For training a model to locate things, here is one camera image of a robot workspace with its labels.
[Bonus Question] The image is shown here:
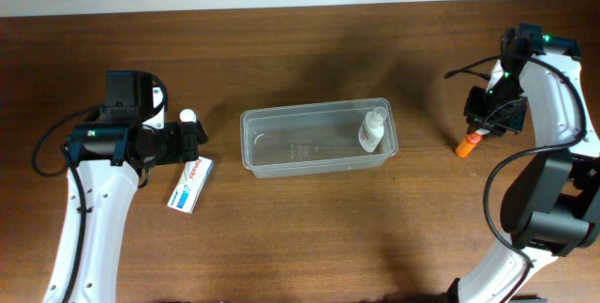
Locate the black bottle white cap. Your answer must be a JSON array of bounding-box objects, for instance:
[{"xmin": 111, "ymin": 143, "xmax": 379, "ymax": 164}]
[{"xmin": 179, "ymin": 109, "xmax": 208, "ymax": 145}]

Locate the orange tube white cap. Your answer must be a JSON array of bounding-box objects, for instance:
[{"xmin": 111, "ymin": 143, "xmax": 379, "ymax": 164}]
[{"xmin": 455, "ymin": 129, "xmax": 489, "ymax": 158}]

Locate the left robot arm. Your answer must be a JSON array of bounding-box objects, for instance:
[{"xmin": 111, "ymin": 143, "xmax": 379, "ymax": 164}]
[{"xmin": 43, "ymin": 70, "xmax": 207, "ymax": 302}]

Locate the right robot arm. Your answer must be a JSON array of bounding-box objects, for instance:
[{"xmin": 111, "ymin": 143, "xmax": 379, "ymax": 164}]
[{"xmin": 443, "ymin": 23, "xmax": 599, "ymax": 302}]

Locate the clear plastic container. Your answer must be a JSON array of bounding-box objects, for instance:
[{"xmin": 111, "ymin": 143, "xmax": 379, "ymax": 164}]
[{"xmin": 240, "ymin": 98, "xmax": 398, "ymax": 178}]

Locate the white Panadol box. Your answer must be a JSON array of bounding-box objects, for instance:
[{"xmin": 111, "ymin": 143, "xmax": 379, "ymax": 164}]
[{"xmin": 167, "ymin": 157, "xmax": 214, "ymax": 214}]

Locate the right black cable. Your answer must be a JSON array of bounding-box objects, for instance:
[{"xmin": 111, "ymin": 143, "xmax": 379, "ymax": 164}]
[{"xmin": 443, "ymin": 53, "xmax": 590, "ymax": 303}]

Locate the black cable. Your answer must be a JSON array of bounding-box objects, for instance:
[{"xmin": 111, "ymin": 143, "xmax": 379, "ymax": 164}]
[
  {"xmin": 443, "ymin": 53, "xmax": 590, "ymax": 303},
  {"xmin": 30, "ymin": 71, "xmax": 170, "ymax": 303}
]

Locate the left black cable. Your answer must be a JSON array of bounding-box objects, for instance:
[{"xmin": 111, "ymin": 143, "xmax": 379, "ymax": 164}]
[{"xmin": 30, "ymin": 71, "xmax": 170, "ymax": 303}]

